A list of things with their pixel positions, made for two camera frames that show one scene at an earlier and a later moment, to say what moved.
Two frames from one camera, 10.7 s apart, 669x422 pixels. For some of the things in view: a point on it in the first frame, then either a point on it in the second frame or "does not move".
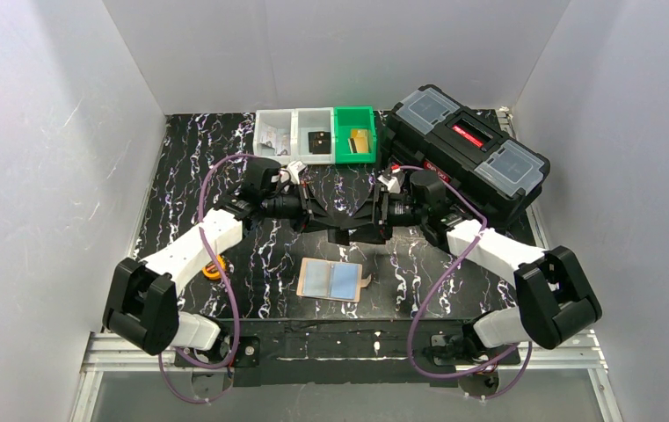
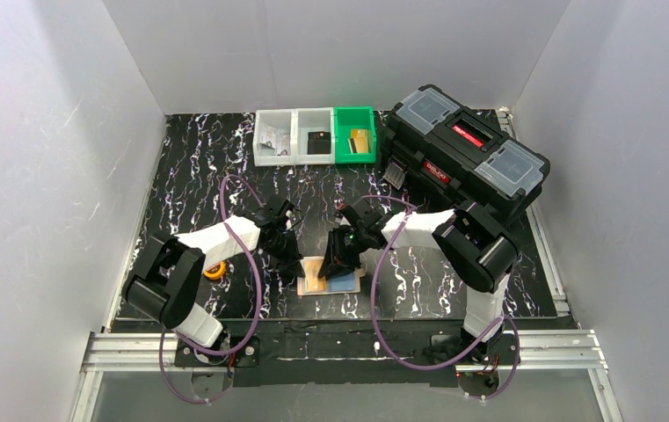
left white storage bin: (275, 134) does not move
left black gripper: (309, 208) -> (287, 251)
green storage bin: (353, 117) does not move
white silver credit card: (282, 142) does not move
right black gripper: (379, 211) -> (341, 253)
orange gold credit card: (361, 140) does not move
